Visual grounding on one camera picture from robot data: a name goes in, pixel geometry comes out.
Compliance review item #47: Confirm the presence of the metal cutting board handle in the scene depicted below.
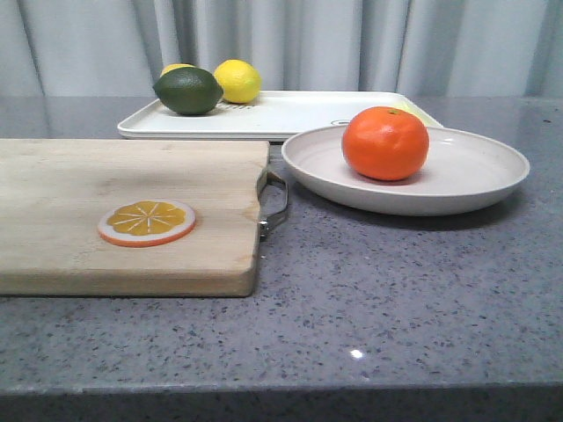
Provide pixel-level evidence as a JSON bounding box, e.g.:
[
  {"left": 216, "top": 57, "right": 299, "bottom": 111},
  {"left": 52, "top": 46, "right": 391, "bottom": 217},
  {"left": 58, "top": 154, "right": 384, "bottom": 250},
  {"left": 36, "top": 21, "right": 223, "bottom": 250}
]
[{"left": 258, "top": 170, "right": 289, "bottom": 241}]

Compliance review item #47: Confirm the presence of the grey curtain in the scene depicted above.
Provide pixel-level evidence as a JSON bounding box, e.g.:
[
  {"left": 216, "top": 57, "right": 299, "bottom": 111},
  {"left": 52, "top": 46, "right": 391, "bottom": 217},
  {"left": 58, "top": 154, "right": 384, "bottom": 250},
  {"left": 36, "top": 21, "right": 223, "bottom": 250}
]
[{"left": 1, "top": 1, "right": 562, "bottom": 98}]

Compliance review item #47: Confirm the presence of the wooden cutting board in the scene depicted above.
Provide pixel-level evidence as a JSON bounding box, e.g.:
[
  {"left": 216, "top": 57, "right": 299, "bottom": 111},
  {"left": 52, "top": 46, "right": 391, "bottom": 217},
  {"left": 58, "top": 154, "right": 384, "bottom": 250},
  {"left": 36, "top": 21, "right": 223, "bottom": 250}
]
[{"left": 1, "top": 139, "right": 269, "bottom": 296}]

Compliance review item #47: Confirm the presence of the orange fruit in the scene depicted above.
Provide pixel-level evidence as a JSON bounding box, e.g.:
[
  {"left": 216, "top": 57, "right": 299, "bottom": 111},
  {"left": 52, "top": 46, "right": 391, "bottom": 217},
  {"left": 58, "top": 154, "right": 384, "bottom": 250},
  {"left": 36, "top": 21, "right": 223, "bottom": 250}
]
[{"left": 341, "top": 106, "right": 429, "bottom": 181}]

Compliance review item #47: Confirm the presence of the orange slice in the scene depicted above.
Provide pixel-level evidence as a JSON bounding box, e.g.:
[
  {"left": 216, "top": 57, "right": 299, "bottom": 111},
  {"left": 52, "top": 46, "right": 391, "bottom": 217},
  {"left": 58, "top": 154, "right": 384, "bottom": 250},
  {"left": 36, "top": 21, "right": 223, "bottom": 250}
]
[{"left": 98, "top": 199, "right": 196, "bottom": 248}]

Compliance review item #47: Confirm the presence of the yellow lemon behind lime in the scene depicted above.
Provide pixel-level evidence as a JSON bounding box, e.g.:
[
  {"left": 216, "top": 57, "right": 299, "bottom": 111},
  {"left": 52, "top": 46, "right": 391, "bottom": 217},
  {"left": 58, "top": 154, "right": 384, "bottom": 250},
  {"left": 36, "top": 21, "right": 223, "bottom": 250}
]
[{"left": 160, "top": 63, "right": 194, "bottom": 76}]

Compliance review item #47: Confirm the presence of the green lime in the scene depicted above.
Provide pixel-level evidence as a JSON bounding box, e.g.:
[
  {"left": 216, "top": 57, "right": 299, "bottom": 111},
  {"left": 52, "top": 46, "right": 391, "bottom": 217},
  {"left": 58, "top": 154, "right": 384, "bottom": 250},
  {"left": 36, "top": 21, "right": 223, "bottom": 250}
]
[{"left": 153, "top": 67, "right": 223, "bottom": 116}]

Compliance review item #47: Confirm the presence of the white rectangular tray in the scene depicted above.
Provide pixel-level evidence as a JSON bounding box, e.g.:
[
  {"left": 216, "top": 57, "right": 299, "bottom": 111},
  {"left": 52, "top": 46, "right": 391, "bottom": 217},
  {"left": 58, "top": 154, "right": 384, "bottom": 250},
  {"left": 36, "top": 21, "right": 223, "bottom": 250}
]
[{"left": 117, "top": 91, "right": 442, "bottom": 142}]

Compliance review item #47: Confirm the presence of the white round plate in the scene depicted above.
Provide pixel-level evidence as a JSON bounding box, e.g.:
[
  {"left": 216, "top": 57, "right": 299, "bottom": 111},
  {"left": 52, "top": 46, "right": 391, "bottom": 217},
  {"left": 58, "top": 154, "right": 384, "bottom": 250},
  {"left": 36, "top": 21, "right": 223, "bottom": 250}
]
[{"left": 281, "top": 124, "right": 531, "bottom": 217}]

